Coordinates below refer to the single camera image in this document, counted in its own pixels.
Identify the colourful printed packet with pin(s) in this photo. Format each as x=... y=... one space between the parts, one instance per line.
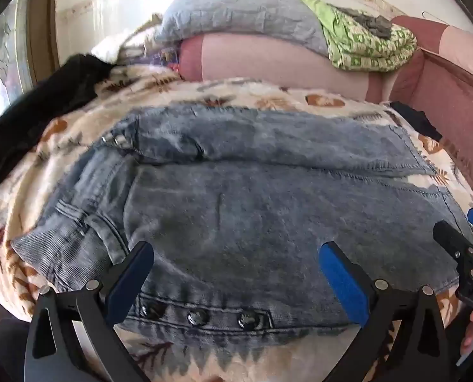
x=168 y=59

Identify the large black garment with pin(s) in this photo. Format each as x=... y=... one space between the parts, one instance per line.
x=61 y=87

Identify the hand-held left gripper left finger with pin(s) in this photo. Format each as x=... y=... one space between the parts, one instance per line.
x=131 y=275

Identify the white cloth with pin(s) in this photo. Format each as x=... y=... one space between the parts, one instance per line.
x=109 y=49

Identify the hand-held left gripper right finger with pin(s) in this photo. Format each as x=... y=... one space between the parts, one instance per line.
x=344 y=282

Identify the blue denim pants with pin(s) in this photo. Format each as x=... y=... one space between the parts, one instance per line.
x=240 y=199

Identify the grey quilted pillow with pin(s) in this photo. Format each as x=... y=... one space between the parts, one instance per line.
x=236 y=12

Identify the dark grey cloth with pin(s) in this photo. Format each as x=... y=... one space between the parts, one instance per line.
x=369 y=22

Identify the leaf print blanket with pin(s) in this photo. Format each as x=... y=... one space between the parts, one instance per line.
x=33 y=175

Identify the window with wooden frame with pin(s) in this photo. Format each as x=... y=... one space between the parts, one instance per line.
x=9 y=59

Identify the small black garment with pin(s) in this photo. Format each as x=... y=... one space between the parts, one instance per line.
x=417 y=119

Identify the green patterned blanket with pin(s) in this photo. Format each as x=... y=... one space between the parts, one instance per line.
x=363 y=49

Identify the pink padded headboard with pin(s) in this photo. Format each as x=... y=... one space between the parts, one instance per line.
x=451 y=87

